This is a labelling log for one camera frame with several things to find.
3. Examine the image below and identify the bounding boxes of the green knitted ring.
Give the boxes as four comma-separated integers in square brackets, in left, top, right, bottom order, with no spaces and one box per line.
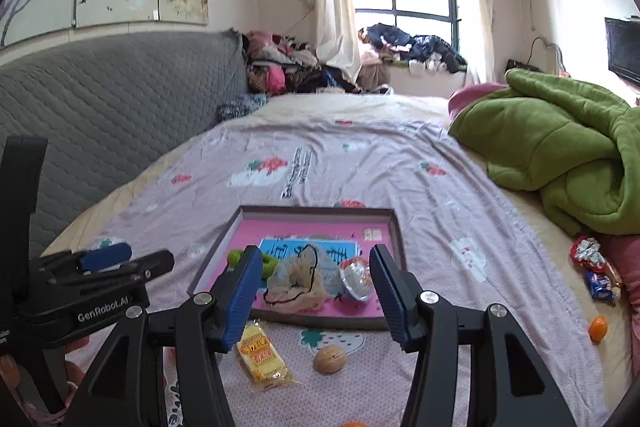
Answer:
[226,247,280,281]

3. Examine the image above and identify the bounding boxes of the yellow cracker packet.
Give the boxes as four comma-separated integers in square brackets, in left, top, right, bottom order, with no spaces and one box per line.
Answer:
[236,321,294,389]

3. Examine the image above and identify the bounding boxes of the brown walnut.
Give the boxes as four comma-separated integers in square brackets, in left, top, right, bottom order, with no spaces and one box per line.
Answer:
[312,346,347,375]

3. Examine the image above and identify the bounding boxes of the large orange tangerine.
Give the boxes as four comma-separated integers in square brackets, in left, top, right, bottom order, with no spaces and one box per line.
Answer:
[341,421,368,427]

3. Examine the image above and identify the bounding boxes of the grey quilted headboard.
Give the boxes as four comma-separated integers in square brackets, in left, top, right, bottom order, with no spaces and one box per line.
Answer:
[1,29,248,257]

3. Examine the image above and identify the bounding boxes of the dark patterned cloth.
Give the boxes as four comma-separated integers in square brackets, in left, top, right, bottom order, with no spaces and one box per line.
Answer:
[215,93,269,124]

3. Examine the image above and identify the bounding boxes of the small tangerine at edge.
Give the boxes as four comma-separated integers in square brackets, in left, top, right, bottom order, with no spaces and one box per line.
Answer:
[588,315,608,343]

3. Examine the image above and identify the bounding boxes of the red blue candy wrappers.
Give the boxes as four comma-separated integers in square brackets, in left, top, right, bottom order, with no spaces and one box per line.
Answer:
[570,235,623,303]

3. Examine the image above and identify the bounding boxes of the pink pillow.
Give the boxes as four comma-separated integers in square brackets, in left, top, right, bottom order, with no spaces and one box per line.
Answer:
[600,235,640,376]

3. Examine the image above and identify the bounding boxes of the clothes pile by headboard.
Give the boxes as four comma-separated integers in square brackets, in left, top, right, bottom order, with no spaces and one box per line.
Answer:
[241,30,362,96]

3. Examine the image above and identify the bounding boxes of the green blanket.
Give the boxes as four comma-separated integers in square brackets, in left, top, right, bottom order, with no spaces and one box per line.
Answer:
[449,68,639,235]

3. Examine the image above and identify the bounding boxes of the dark clothes on windowsill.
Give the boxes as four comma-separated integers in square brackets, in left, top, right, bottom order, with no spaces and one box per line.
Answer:
[358,23,468,74]

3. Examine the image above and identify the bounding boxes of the cream curtain right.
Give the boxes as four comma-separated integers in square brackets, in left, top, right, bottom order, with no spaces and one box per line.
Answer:
[459,0,499,86]

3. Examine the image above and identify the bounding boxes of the black wall television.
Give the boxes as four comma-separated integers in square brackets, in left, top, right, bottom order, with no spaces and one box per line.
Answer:
[605,17,640,86]

